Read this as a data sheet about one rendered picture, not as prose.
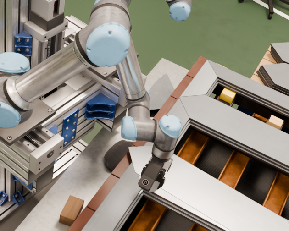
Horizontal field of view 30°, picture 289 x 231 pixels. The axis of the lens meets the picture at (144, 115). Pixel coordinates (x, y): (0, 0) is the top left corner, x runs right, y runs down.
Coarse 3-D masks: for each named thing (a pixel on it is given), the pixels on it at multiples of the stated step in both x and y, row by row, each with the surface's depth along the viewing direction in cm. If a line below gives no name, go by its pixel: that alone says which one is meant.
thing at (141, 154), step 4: (140, 148) 215; (144, 148) 216; (148, 148) 216; (136, 152) 214; (140, 152) 214; (144, 152) 214; (148, 152) 215; (132, 156) 212; (136, 156) 212; (140, 156) 212; (144, 156) 213; (148, 156) 213; (132, 160) 210; (136, 160) 211; (140, 160) 211; (144, 160) 211; (136, 164) 209; (140, 164) 210; (136, 168) 208
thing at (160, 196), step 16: (224, 80) 255; (256, 96) 252; (288, 112) 249; (208, 128) 232; (176, 144) 223; (240, 144) 229; (272, 160) 225; (144, 192) 203; (160, 192) 202; (128, 208) 196; (176, 208) 200; (192, 208) 200; (208, 224) 197
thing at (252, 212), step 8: (248, 200) 207; (248, 208) 204; (256, 208) 205; (264, 208) 206; (240, 216) 201; (248, 216) 201; (256, 216) 202; (232, 224) 198; (240, 224) 198; (248, 224) 199; (256, 224) 200
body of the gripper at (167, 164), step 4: (152, 152) 187; (152, 156) 187; (160, 160) 186; (164, 160) 186; (168, 160) 187; (172, 160) 196; (148, 164) 191; (164, 164) 193; (168, 164) 193; (164, 168) 191; (168, 168) 196; (160, 172) 190; (164, 172) 191; (160, 176) 191; (156, 180) 194; (160, 180) 193
